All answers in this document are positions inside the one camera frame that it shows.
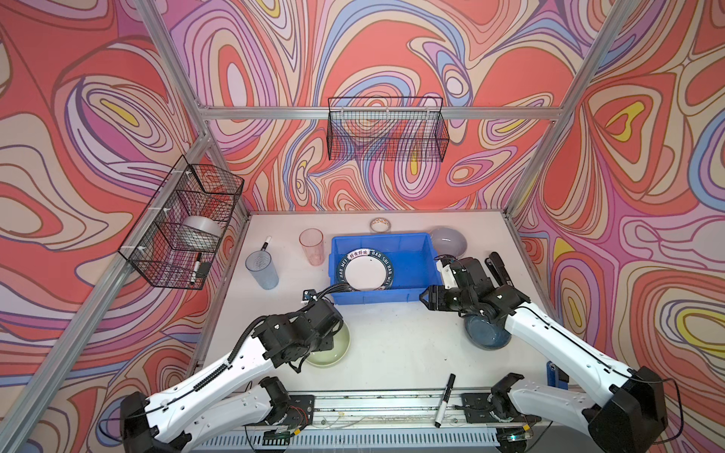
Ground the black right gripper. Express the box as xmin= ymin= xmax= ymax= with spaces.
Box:
xmin=418 ymin=285 xmax=475 ymax=311

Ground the dark blue ceramic bowl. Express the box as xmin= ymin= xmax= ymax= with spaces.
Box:
xmin=464 ymin=315 xmax=512 ymax=350

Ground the green ceramic bowl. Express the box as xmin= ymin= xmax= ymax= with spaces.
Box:
xmin=307 ymin=324 xmax=351 ymax=368

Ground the grey purple bowl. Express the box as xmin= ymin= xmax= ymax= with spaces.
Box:
xmin=430 ymin=226 xmax=467 ymax=258

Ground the white plate green lettered rim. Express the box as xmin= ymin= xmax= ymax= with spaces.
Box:
xmin=334 ymin=248 xmax=394 ymax=292

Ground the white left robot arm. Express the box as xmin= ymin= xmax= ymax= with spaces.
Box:
xmin=120 ymin=296 xmax=344 ymax=452

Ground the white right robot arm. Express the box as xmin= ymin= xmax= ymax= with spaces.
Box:
xmin=419 ymin=255 xmax=668 ymax=452

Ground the blue plastic bin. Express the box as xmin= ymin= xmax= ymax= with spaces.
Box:
xmin=329 ymin=232 xmax=442 ymax=306

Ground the black stapler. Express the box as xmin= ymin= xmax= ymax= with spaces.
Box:
xmin=485 ymin=252 xmax=514 ymax=286

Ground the clear grey plastic cup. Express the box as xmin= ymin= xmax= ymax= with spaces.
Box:
xmin=245 ymin=250 xmax=279 ymax=290

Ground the small black marker on table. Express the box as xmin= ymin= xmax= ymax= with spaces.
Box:
xmin=261 ymin=236 xmax=272 ymax=251

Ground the pink translucent cup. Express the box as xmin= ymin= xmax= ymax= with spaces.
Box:
xmin=298 ymin=228 xmax=325 ymax=266

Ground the marker in left basket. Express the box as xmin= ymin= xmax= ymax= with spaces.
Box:
xmin=190 ymin=252 xmax=202 ymax=285

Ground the blue handheld device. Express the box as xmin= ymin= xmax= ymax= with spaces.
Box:
xmin=547 ymin=362 xmax=570 ymax=390

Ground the white tape roll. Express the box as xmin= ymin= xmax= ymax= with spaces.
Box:
xmin=179 ymin=215 xmax=223 ymax=252

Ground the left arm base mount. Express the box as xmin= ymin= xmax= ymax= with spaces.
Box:
xmin=242 ymin=377 xmax=316 ymax=430

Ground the black marker on rail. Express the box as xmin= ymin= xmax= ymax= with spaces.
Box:
xmin=434 ymin=373 xmax=456 ymax=428

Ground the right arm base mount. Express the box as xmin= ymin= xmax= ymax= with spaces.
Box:
xmin=454 ymin=373 xmax=542 ymax=425

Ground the black wire basket left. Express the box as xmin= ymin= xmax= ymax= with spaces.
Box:
xmin=118 ymin=157 xmax=245 ymax=291

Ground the black wire basket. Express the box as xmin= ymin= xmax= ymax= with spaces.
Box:
xmin=327 ymin=94 xmax=450 ymax=162
xmin=118 ymin=157 xmax=245 ymax=291

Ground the black wire basket back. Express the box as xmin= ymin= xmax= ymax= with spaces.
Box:
xmin=327 ymin=94 xmax=450 ymax=162

